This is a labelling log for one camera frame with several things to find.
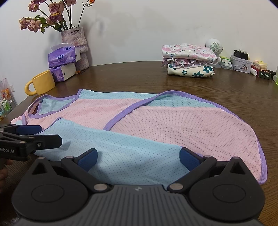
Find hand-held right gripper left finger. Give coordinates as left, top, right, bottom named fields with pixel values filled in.
left=30, top=148, right=110, bottom=194

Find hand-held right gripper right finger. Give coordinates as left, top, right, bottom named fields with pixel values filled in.
left=167, top=148, right=248, bottom=193

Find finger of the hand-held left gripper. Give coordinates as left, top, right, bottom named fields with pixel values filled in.
left=0, top=124, right=43, bottom=136
left=0, top=134, right=63, bottom=152

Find pink and blue mesh vest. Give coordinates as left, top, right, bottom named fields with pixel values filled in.
left=10, top=89, right=267, bottom=185

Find person's left hand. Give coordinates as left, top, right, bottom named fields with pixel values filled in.
left=0, top=160, right=14, bottom=181

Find clear rack with packets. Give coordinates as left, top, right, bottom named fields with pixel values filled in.
left=0, top=76, right=18, bottom=119

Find yellow mug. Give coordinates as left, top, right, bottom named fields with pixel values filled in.
left=24, top=70, right=56, bottom=96

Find purple and white tissue pack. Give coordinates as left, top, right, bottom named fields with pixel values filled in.
left=50, top=63, right=77, bottom=82

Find opened purple tissue pack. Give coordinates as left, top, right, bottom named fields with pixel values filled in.
left=48, top=43, right=81, bottom=68

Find folded cream green-flower garment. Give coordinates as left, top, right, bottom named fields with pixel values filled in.
left=167, top=63, right=214, bottom=78

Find folded purple frilly garment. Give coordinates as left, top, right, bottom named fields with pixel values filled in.
left=161, top=58, right=203, bottom=70

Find fuzzy purple vase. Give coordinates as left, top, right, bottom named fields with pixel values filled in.
left=61, top=26, right=90, bottom=70

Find green and white small boxes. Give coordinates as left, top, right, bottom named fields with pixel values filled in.
left=219, top=56, right=234, bottom=70

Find grey tin box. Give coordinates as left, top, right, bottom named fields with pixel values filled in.
left=230, top=55, right=252, bottom=75

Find folded pink floral garment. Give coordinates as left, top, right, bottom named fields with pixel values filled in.
left=161, top=43, right=220, bottom=63

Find dark box with label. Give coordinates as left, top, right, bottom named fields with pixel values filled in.
left=258, top=71, right=273, bottom=80

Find white robot speaker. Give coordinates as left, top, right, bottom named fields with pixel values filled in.
left=205, top=38, right=224, bottom=57

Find black charger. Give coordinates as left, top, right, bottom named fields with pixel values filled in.
left=233, top=50, right=249, bottom=60

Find yellow cake candle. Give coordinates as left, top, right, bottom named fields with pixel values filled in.
left=253, top=60, right=268, bottom=70

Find dried rose bouquet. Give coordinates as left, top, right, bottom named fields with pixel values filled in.
left=19, top=0, right=96, bottom=33

